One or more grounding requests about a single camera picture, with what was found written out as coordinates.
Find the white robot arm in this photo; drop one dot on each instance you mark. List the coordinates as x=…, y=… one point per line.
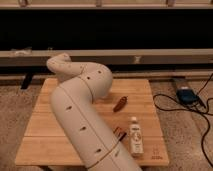
x=79, y=85

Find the brown oblong snack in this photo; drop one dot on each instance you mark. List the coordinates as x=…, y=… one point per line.
x=121, y=103

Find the small dark red packet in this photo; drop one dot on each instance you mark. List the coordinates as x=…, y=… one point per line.
x=120, y=133

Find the small clear bottle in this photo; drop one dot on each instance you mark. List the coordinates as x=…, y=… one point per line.
x=136, y=144

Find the blue power adapter box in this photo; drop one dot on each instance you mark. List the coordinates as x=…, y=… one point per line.
x=186, y=96

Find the clear plastic wrapper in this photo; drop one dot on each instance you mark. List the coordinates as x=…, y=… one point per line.
x=21, y=52

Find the long wooden bench rail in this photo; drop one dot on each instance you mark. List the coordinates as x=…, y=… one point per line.
x=114, y=57

